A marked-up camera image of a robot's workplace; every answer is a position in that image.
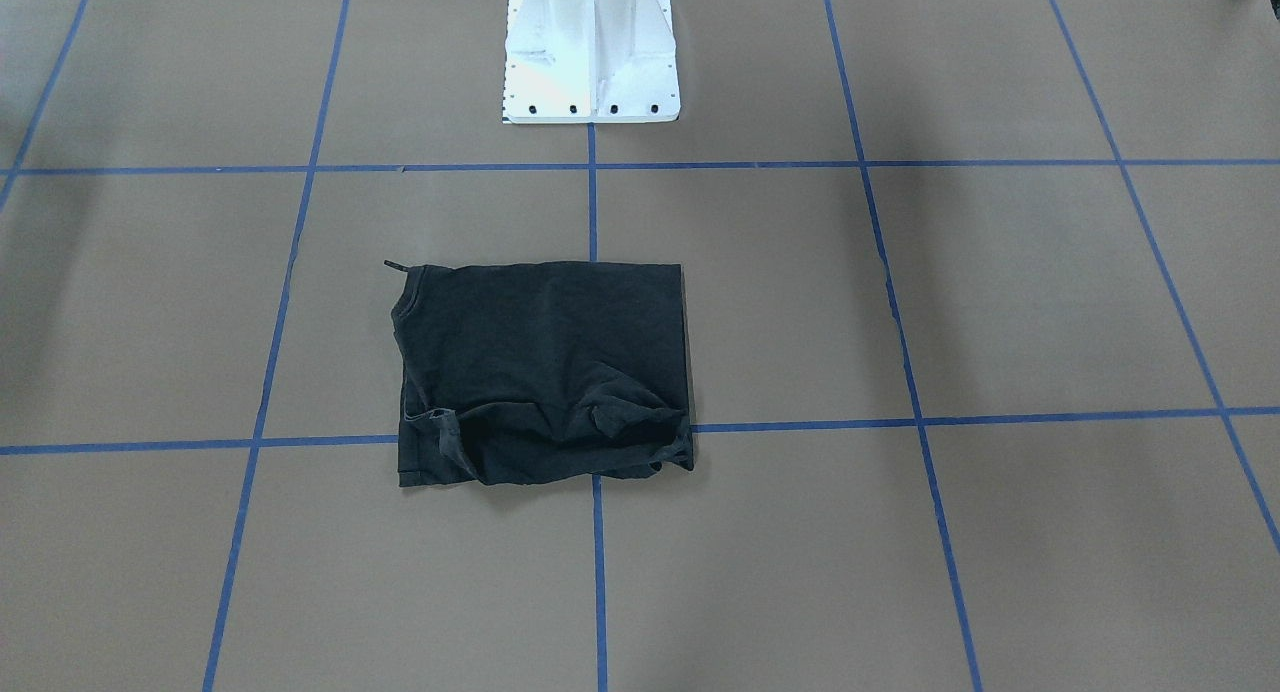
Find black graphic t-shirt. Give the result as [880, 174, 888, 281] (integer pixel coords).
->
[390, 262, 698, 489]

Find blue tape line lengthwise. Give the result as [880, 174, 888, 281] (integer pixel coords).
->
[200, 0, 351, 691]

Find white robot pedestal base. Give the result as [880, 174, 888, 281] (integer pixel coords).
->
[500, 0, 682, 124]

